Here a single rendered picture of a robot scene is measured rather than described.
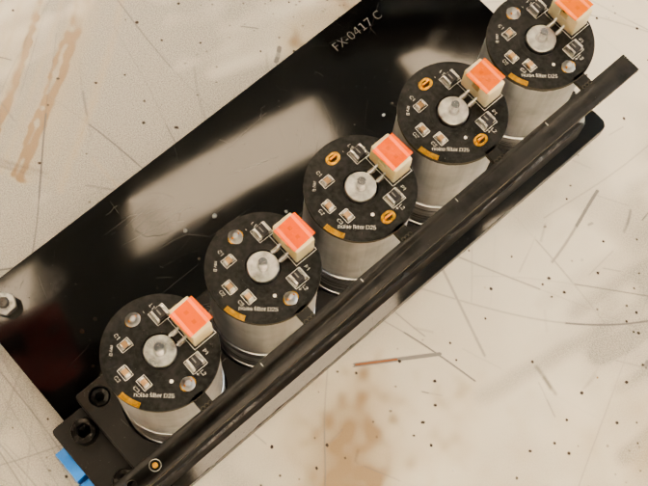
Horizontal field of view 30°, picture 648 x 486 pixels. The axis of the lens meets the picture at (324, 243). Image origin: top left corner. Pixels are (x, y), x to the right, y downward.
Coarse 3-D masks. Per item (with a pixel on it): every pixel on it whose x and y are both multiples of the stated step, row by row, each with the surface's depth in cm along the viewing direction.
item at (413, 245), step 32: (576, 96) 27; (544, 128) 27; (512, 160) 27; (480, 192) 26; (448, 224) 26; (384, 256) 26; (416, 256) 26; (352, 288) 26; (320, 320) 25; (288, 352) 25; (256, 384) 25; (224, 416) 25; (160, 448) 24; (192, 448) 24; (128, 480) 24
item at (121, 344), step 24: (120, 312) 25; (144, 312) 25; (168, 312) 25; (120, 336) 25; (144, 336) 25; (216, 336) 25; (120, 360) 25; (192, 360) 25; (216, 360) 25; (120, 384) 25; (144, 384) 25; (168, 384) 25; (144, 408) 25; (168, 408) 25
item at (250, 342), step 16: (256, 256) 26; (272, 256) 26; (256, 272) 26; (272, 272) 26; (224, 320) 26; (288, 320) 26; (224, 336) 28; (240, 336) 27; (256, 336) 26; (272, 336) 26; (288, 336) 27; (240, 352) 28; (256, 352) 28
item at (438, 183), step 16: (448, 96) 27; (448, 112) 27; (464, 112) 27; (416, 160) 27; (480, 160) 27; (416, 176) 28; (432, 176) 28; (448, 176) 28; (464, 176) 28; (432, 192) 29; (448, 192) 28; (416, 208) 30; (432, 208) 29; (416, 224) 31
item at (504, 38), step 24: (528, 0) 28; (552, 0) 28; (504, 24) 28; (528, 24) 28; (504, 48) 28; (576, 48) 28; (504, 72) 27; (528, 72) 27; (552, 72) 28; (576, 72) 28
